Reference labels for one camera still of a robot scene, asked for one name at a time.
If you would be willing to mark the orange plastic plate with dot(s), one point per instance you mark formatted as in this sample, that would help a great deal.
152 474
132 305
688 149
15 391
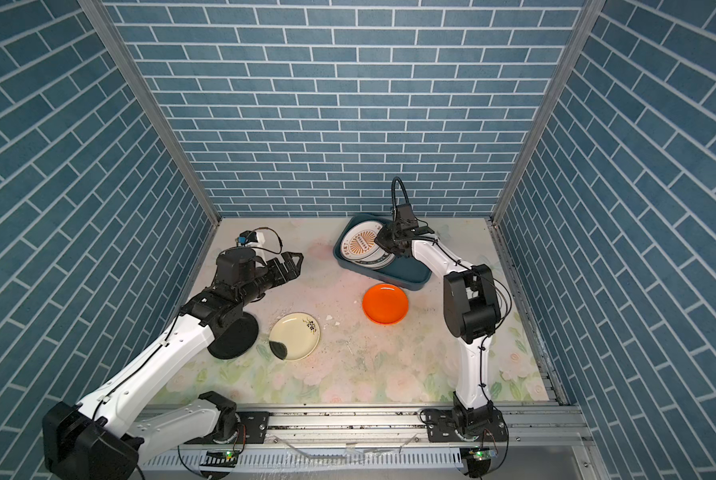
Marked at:
385 304

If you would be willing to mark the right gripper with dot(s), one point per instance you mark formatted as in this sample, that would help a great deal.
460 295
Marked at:
382 239

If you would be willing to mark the white plate orange sunburst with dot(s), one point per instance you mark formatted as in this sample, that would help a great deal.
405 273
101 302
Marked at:
361 240

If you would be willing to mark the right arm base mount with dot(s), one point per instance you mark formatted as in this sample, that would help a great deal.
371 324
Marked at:
485 425

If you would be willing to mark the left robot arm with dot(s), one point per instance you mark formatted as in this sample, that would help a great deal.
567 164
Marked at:
97 437

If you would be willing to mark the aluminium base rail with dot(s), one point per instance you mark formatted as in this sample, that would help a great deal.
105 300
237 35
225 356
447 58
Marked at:
320 426

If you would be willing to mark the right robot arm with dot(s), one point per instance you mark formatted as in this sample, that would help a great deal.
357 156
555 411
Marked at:
472 310

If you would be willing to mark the black round plate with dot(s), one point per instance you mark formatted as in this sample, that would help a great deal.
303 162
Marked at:
237 339

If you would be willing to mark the green rim lettered plate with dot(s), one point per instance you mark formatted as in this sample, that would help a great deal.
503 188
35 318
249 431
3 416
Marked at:
375 261

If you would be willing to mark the cream plate black mark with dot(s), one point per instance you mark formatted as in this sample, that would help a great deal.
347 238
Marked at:
294 336

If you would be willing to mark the teal plastic bin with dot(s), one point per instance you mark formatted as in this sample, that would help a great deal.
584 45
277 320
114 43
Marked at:
406 273

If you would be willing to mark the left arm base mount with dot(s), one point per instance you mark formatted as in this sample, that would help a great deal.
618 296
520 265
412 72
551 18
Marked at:
249 428

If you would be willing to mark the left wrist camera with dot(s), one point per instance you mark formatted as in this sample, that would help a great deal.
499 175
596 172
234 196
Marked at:
250 238

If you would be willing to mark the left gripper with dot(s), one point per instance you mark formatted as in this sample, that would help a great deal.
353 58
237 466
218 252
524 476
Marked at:
291 271

